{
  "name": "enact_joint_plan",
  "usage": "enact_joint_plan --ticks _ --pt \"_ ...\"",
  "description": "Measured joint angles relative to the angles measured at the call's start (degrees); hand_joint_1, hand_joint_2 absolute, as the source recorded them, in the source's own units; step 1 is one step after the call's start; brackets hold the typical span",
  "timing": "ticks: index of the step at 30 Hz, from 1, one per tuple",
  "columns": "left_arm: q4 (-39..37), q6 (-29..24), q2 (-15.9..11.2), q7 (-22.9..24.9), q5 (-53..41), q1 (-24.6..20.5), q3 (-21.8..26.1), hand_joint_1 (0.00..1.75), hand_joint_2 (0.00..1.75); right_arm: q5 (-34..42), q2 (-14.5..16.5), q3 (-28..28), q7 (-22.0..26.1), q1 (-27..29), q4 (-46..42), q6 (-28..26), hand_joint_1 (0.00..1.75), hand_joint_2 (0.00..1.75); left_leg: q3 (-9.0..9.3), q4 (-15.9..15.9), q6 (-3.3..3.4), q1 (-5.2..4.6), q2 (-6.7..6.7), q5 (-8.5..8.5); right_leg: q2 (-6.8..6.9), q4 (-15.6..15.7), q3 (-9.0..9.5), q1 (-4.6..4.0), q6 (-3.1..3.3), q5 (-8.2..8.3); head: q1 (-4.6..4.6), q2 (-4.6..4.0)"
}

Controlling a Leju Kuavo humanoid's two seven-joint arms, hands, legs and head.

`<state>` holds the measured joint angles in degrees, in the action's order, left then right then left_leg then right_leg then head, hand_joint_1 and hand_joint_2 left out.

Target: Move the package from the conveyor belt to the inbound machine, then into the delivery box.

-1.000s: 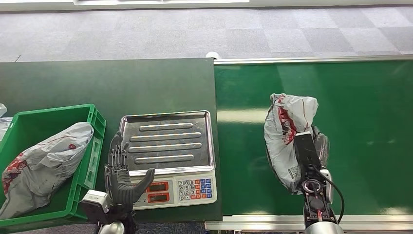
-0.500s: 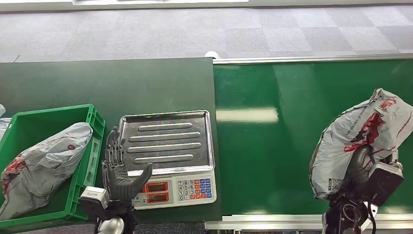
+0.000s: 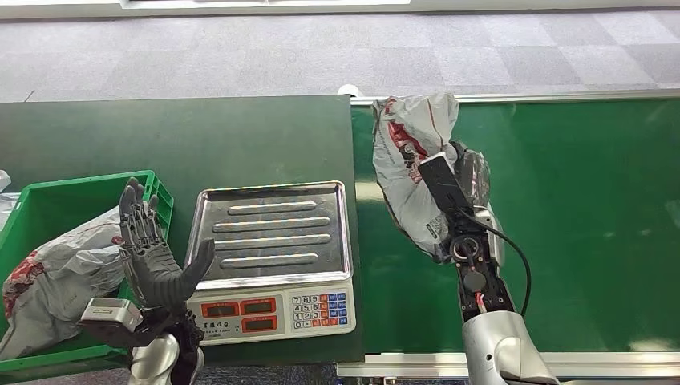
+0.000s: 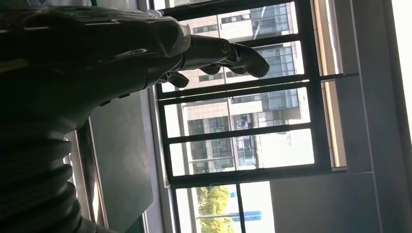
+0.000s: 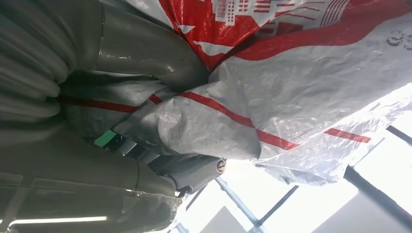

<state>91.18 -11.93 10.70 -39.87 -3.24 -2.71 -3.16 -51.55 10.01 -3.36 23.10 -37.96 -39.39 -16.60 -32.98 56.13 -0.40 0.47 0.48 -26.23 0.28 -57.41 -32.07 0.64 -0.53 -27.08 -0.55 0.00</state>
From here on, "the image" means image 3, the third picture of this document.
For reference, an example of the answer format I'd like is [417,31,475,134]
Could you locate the aluminium conveyor rail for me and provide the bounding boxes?
[350,88,680,106]
[336,351,680,380]

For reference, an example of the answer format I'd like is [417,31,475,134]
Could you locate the pale plastic bag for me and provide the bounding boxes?
[0,170,21,233]

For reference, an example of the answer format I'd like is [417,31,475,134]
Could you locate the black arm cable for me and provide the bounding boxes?
[460,209,532,318]

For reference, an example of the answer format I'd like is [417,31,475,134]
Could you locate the grey plastic mailer package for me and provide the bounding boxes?
[370,93,461,265]
[0,205,128,363]

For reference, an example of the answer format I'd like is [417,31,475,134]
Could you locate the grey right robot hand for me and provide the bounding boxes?
[451,140,492,210]

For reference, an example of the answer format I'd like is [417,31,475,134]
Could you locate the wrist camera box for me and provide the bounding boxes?
[417,152,475,215]
[78,297,144,349]

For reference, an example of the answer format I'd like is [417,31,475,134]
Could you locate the steel scale tray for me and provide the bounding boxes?
[184,180,355,292]

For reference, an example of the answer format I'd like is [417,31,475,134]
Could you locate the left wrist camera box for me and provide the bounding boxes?
[78,297,144,349]

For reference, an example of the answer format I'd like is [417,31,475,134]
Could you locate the green conveyor belt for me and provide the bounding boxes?
[350,97,680,355]

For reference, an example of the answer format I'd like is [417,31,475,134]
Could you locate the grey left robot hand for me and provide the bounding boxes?
[118,177,217,310]

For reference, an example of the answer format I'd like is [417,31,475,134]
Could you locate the white electronic scale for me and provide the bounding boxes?
[185,280,358,347]

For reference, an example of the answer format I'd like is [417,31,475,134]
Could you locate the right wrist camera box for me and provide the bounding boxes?
[417,152,475,215]

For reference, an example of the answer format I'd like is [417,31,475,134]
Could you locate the green plastic crate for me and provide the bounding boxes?
[0,169,175,374]

